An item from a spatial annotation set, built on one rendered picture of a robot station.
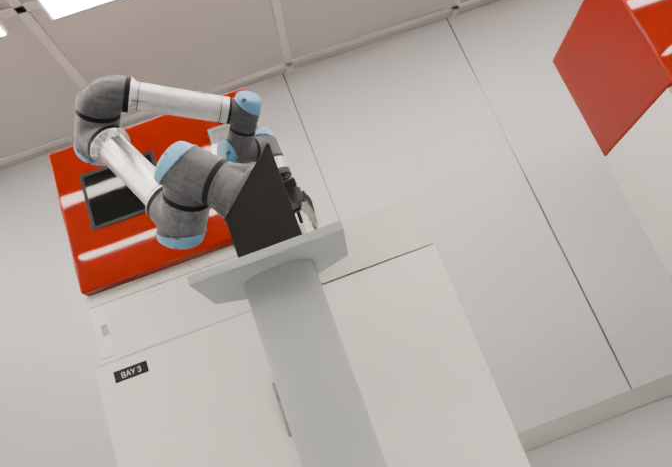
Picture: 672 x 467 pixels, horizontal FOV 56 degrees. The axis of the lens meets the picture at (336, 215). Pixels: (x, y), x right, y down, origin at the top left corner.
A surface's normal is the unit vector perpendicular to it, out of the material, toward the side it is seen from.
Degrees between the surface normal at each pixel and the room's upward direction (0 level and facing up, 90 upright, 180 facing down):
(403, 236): 90
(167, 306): 90
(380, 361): 90
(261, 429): 90
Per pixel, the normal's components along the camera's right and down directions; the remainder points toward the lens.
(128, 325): -0.04, -0.31
